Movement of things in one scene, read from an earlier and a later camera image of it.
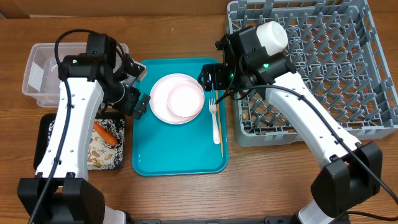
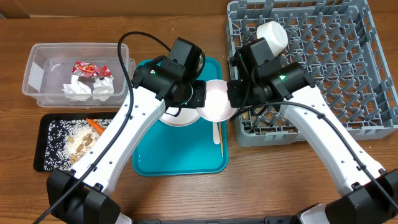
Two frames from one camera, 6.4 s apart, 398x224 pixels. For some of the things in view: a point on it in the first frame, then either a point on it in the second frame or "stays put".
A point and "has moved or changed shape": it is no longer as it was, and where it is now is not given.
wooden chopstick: (219, 124) stays put
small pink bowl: (185, 99) has moved or changed shape
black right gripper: (207, 77) → (234, 94)
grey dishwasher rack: (334, 46) stays put
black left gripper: (130, 106) → (201, 100)
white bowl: (272, 36) stays put
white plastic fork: (216, 134) stays put
